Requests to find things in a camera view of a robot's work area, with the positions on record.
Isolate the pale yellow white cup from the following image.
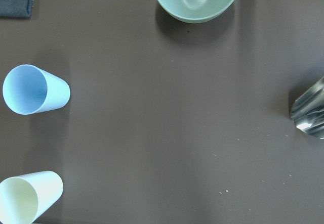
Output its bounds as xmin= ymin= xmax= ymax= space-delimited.
xmin=1 ymin=171 xmax=63 ymax=223

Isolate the light blue cup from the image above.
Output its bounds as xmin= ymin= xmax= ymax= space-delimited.
xmin=3 ymin=64 xmax=70 ymax=115

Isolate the shiny metal scoop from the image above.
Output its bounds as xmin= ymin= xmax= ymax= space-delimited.
xmin=290 ymin=77 xmax=323 ymax=140

